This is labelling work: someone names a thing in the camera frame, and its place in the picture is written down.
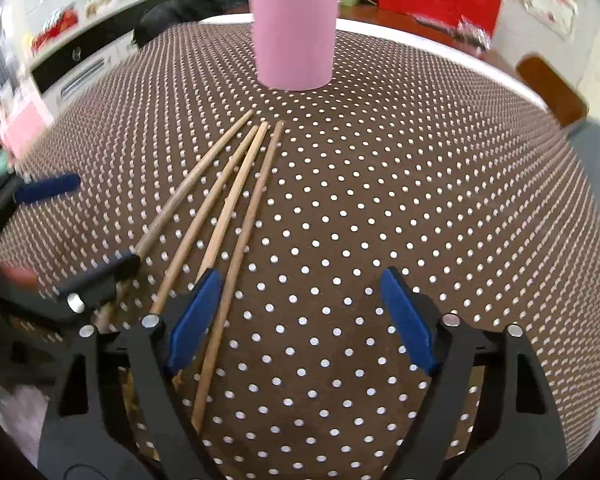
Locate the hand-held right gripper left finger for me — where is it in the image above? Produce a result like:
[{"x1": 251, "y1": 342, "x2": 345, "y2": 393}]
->
[{"x1": 37, "y1": 267, "x2": 225, "y2": 480}]

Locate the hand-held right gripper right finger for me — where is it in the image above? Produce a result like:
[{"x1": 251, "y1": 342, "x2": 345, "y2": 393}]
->
[{"x1": 379, "y1": 266, "x2": 567, "y2": 480}]

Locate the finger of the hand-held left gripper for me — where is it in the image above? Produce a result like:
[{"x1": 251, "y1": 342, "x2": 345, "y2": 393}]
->
[
  {"x1": 0, "y1": 172, "x2": 82, "y2": 233},
  {"x1": 30, "y1": 251, "x2": 142, "y2": 322}
]

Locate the long wooden chopstick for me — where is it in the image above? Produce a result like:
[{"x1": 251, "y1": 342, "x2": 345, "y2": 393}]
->
[
  {"x1": 95, "y1": 109, "x2": 254, "y2": 333},
  {"x1": 149, "y1": 125, "x2": 260, "y2": 315},
  {"x1": 191, "y1": 120, "x2": 284, "y2": 433},
  {"x1": 172, "y1": 121, "x2": 270, "y2": 391}
]

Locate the pink cup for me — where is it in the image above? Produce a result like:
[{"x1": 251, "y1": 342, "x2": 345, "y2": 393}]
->
[{"x1": 247, "y1": 0, "x2": 340, "y2": 92}]

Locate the pink cloth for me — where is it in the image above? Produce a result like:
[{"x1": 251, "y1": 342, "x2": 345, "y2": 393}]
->
[{"x1": 0, "y1": 100, "x2": 53, "y2": 161}]

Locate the person's pink patterned clothing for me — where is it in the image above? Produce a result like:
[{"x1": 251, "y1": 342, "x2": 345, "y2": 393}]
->
[{"x1": 0, "y1": 375, "x2": 51, "y2": 461}]

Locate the brown polka dot tablecloth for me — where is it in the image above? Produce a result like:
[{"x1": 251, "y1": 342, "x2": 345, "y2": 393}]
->
[{"x1": 0, "y1": 22, "x2": 600, "y2": 480}]

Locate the black jacket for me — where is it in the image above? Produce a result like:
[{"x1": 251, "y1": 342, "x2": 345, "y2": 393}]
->
[{"x1": 132, "y1": 0, "x2": 261, "y2": 48}]

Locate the dark shiny wrapper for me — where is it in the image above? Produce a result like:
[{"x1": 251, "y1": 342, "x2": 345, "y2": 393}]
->
[{"x1": 415, "y1": 15, "x2": 491, "y2": 51}]

